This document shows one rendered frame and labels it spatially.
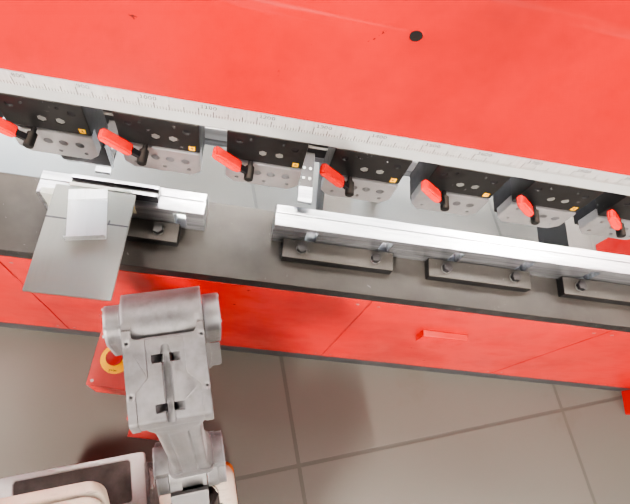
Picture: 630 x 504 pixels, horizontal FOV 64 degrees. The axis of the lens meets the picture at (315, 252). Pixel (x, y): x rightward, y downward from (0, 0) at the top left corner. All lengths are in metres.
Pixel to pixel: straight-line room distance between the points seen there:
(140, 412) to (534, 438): 2.14
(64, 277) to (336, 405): 1.30
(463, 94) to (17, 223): 1.08
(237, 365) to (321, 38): 1.59
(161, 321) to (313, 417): 1.68
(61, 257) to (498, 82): 0.94
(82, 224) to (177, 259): 0.24
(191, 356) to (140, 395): 0.06
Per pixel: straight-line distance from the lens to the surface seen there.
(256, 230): 1.36
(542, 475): 2.50
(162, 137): 1.00
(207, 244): 1.34
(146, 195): 1.27
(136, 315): 0.50
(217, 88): 0.87
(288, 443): 2.12
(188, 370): 0.50
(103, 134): 0.99
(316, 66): 0.80
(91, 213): 1.27
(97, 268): 1.21
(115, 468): 1.08
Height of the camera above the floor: 2.10
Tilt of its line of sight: 65 degrees down
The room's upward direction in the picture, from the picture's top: 25 degrees clockwise
